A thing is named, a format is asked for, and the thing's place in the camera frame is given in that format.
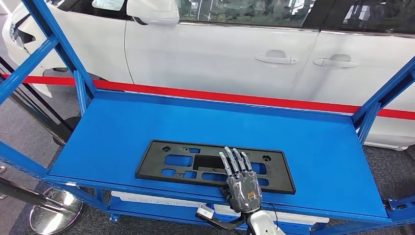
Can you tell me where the blue metal shelf rack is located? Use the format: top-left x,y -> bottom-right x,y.
0,0 -> 415,235

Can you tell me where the black plastic licence plate panel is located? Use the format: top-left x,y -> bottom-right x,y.
135,140 -> 296,195

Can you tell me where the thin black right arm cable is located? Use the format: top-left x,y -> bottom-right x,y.
267,203 -> 280,228

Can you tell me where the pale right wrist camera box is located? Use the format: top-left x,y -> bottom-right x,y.
195,203 -> 215,220

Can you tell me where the white car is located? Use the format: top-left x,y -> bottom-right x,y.
1,0 -> 415,152

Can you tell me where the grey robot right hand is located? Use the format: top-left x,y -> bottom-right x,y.
219,146 -> 263,214

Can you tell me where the red barrier belt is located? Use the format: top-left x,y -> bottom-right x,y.
0,73 -> 415,121

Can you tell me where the white car door handle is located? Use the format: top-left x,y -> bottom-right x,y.
313,54 -> 360,68
255,50 -> 298,66

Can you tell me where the white car side mirror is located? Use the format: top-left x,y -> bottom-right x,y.
126,0 -> 180,26

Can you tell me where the long white plastic part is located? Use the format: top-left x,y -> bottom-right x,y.
213,203 -> 330,225
111,190 -> 207,209

